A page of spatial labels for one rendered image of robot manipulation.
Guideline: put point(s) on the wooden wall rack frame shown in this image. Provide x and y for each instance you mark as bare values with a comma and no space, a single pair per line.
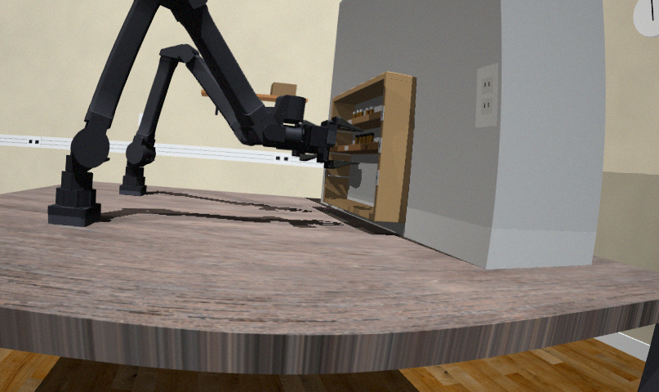
394,160

